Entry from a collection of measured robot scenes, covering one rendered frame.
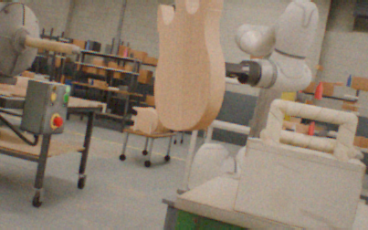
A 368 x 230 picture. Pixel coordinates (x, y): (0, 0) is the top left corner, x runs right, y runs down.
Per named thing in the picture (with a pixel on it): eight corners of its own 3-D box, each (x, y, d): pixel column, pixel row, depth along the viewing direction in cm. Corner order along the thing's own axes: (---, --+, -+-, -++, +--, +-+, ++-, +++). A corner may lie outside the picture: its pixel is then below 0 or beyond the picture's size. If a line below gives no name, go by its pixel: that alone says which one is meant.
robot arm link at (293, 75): (254, 83, 150) (265, 45, 145) (290, 87, 157) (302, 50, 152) (272, 96, 141) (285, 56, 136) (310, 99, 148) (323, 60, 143)
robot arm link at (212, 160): (184, 183, 216) (194, 138, 215) (221, 189, 219) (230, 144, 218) (190, 192, 200) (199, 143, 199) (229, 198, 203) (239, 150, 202)
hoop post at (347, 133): (335, 159, 104) (343, 119, 103) (334, 157, 107) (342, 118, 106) (350, 162, 103) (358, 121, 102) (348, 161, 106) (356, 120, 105)
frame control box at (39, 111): (-23, 137, 175) (-11, 71, 173) (14, 135, 195) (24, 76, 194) (29, 151, 167) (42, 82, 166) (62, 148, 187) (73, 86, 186)
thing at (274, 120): (262, 143, 108) (270, 104, 108) (263, 142, 111) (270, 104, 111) (276, 146, 107) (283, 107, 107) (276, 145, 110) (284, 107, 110)
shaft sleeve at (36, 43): (24, 40, 149) (29, 35, 151) (26, 48, 152) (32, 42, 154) (70, 48, 144) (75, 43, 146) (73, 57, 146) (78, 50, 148)
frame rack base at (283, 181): (232, 211, 109) (247, 140, 108) (240, 199, 123) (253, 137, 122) (351, 241, 102) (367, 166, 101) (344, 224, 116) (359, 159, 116)
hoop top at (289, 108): (268, 110, 107) (271, 97, 107) (269, 110, 111) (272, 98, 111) (357, 128, 102) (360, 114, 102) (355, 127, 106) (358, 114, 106)
